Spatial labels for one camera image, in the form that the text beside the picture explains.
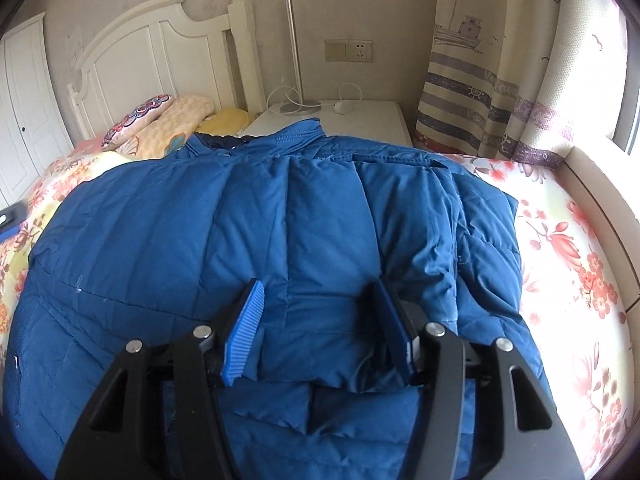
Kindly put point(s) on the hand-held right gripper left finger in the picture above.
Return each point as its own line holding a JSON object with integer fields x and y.
{"x": 245, "y": 330}

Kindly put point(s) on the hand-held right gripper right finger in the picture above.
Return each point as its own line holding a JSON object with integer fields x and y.
{"x": 395, "y": 332}

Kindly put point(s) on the blue puffer jacket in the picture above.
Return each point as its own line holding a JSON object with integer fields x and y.
{"x": 300, "y": 220}

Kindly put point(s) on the white wardrobe door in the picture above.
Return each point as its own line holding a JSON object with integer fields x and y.
{"x": 25, "y": 110}

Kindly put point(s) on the mandala patterned pillow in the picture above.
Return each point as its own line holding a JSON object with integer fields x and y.
{"x": 135, "y": 120}

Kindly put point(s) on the floral bed sheet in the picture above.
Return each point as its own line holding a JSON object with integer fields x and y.
{"x": 560, "y": 260}

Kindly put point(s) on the white wooden headboard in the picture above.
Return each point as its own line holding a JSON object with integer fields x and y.
{"x": 130, "y": 60}

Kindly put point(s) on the peach patterned pillow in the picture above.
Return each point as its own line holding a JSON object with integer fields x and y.
{"x": 185, "y": 110}

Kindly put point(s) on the yellow pillow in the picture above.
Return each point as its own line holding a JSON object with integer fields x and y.
{"x": 225, "y": 120}

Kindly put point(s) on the white nightstand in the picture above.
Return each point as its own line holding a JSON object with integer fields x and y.
{"x": 370, "y": 120}

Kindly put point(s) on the striped boat print curtain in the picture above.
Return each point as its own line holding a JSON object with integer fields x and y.
{"x": 500, "y": 60}

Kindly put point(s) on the beige wall socket panel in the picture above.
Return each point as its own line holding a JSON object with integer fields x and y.
{"x": 348, "y": 50}

